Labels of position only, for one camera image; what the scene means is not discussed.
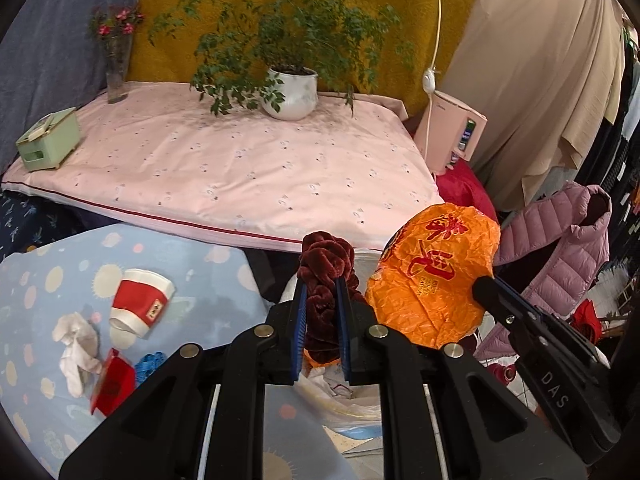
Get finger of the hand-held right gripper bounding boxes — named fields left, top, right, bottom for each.
left=472, top=276, right=531, bottom=333
left=492, top=276, right=551, bottom=321

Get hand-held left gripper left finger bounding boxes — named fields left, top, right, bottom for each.
left=59, top=277, right=307, bottom=480

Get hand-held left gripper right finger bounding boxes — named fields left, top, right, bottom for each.
left=336, top=277, right=586, bottom=480

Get orange plastic bag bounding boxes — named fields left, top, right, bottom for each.
left=302, top=347, right=343, bottom=371
left=365, top=203, right=501, bottom=351

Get maroon velvet scrunchie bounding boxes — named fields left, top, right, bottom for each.
left=298, top=230, right=368, bottom=366

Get red fabric item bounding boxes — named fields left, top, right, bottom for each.
left=570, top=300, right=606, bottom=343

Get pink puffer jacket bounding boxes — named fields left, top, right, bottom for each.
left=472, top=182, right=613, bottom=361

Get red cloth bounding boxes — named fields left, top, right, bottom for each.
left=434, top=160, right=496, bottom=221

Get red and white paper cup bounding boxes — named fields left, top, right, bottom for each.
left=107, top=268, right=176, bottom=340

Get hanging dark clothes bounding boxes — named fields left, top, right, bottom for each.
left=575, top=10, right=640, bottom=311

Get pink water dispenser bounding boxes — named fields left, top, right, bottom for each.
left=414, top=90, right=488, bottom=176

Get pink sheet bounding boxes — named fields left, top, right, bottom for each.
left=1, top=81, right=446, bottom=253

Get red packet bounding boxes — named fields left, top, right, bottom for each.
left=90, top=349, right=137, bottom=417

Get beige curtain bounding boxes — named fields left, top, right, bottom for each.
left=440, top=0, right=626, bottom=213

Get white crumpled tissue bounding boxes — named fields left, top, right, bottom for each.
left=52, top=311, right=103, bottom=398

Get potted plant in white pot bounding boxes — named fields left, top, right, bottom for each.
left=148, top=0, right=418, bottom=122

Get blue polka dot blanket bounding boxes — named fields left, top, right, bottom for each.
left=0, top=223, right=361, bottom=480

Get dark blue printed cloth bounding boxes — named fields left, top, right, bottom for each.
left=0, top=192, right=116, bottom=261

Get glass vase with pink flowers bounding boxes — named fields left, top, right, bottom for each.
left=89, top=6, right=146, bottom=105

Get green tissue box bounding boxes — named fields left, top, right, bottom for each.
left=15, top=108, right=82, bottom=172

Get blue grey backdrop cloth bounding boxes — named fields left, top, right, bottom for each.
left=0, top=0, right=143, bottom=176

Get blue hair tie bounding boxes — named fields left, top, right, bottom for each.
left=134, top=351, right=168, bottom=388

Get white cable with switch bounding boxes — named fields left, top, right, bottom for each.
left=422, top=0, right=446, bottom=96

